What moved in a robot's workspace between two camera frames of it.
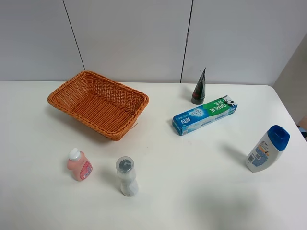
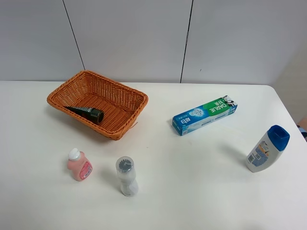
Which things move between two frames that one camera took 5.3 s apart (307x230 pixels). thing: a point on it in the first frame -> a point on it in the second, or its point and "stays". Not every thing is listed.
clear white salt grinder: (124, 166) stays
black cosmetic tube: (198, 94) -> (91, 114)
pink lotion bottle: (80, 165) stays
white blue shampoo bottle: (265, 150) stays
